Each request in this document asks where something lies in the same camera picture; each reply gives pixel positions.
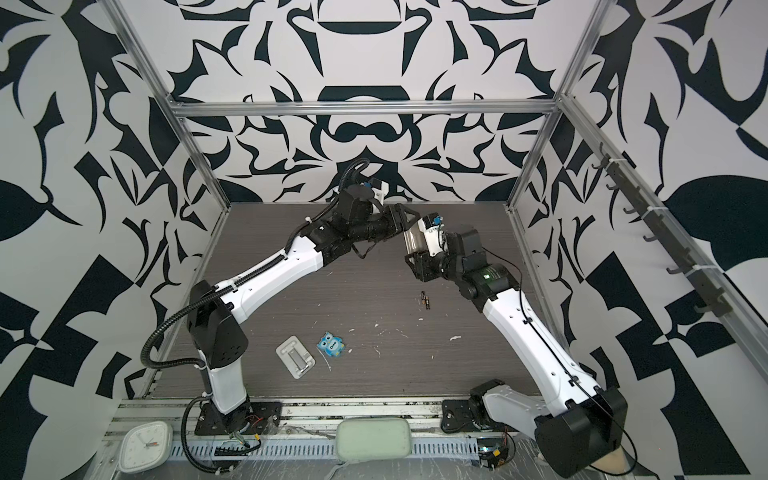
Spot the green sponge pad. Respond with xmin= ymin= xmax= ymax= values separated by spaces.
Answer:
xmin=335 ymin=417 xmax=413 ymax=463

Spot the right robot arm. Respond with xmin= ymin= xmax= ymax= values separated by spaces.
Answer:
xmin=404 ymin=220 xmax=635 ymax=478

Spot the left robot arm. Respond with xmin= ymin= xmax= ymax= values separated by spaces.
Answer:
xmin=187 ymin=184 xmax=418 ymax=416

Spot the white square clock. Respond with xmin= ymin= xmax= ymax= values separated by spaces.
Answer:
xmin=118 ymin=421 xmax=173 ymax=474

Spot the white phone stand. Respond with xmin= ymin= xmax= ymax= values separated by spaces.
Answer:
xmin=275 ymin=336 xmax=316 ymax=380

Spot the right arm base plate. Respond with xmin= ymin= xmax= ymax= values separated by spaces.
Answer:
xmin=440 ymin=399 xmax=479 ymax=434

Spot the black corrugated cable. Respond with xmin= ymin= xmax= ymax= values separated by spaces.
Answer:
xmin=139 ymin=157 xmax=373 ymax=475

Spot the small circuit board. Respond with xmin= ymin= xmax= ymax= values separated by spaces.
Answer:
xmin=477 ymin=436 xmax=510 ymax=470

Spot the white remote control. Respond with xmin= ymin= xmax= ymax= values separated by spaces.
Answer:
xmin=404 ymin=216 xmax=434 ymax=255

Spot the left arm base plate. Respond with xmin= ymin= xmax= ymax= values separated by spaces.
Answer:
xmin=194 ymin=401 xmax=283 ymax=436

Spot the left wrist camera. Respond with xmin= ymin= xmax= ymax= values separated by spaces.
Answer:
xmin=367 ymin=177 xmax=389 ymax=203

